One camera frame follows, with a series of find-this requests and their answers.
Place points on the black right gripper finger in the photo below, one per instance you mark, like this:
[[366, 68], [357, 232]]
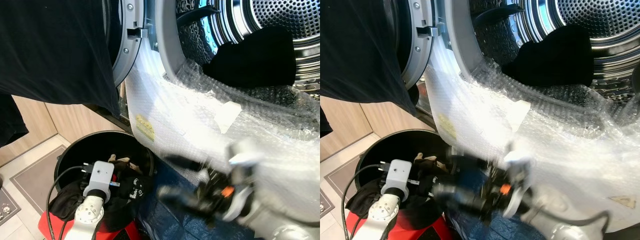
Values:
[[455, 192], [470, 162], [177, 195], [185, 162]]

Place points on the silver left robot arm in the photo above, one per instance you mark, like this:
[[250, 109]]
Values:
[[87, 215], [380, 215]]

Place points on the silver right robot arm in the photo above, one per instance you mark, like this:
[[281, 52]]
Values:
[[280, 220], [560, 225]]

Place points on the clear bubble wrap sheet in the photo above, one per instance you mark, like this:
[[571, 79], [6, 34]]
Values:
[[190, 130], [500, 130]]

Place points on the yellow label sticker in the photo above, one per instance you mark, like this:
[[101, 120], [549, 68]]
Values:
[[145, 127], [447, 127]]

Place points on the black round laundry basket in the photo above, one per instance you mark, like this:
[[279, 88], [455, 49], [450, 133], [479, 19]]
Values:
[[85, 142], [390, 142]]

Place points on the white tape piece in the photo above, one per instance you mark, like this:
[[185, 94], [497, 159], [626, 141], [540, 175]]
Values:
[[517, 112], [227, 116]]

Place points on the red stool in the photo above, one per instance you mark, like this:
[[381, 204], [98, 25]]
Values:
[[52, 225], [352, 225]]

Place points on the grey patterned floor mat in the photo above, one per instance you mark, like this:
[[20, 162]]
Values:
[[6, 207], [324, 207]]

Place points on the plain black garment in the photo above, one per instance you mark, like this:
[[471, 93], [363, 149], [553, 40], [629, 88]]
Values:
[[555, 57], [255, 57]]

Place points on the grey washer door seal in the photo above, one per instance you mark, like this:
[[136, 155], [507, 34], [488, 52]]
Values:
[[457, 35], [167, 35]]

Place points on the brown triangular tape piece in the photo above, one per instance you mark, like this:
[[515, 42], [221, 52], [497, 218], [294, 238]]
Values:
[[622, 201]]

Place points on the grey washer door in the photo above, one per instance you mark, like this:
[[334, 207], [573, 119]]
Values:
[[129, 30]]

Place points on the black drum paddle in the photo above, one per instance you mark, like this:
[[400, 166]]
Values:
[[197, 15], [495, 15]]

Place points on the black hanging garment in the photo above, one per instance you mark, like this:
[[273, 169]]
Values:
[[50, 45], [360, 45]]

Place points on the steel washer drum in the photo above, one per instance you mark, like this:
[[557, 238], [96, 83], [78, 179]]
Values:
[[600, 15], [280, 15]]

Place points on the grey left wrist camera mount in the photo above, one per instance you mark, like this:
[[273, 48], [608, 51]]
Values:
[[101, 175], [397, 175]]

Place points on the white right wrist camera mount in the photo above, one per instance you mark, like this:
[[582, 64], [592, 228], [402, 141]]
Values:
[[245, 165], [515, 170]]

